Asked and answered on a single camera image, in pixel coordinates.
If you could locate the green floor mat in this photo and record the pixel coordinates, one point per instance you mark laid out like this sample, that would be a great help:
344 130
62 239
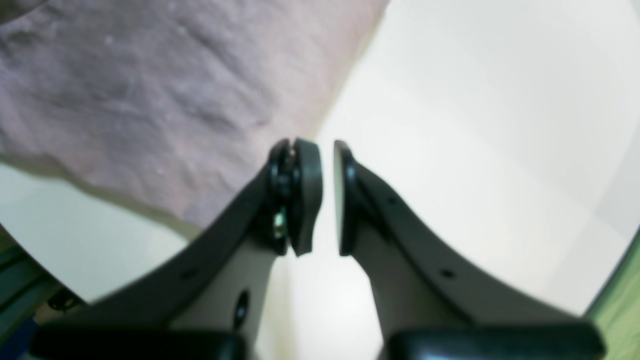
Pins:
616 310

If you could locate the mauve pink t-shirt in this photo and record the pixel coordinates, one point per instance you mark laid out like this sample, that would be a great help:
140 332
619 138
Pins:
170 106

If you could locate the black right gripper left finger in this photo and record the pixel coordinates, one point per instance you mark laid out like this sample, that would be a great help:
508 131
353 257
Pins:
206 302

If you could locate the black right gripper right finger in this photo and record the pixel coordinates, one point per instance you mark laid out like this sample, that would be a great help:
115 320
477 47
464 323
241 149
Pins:
431 302

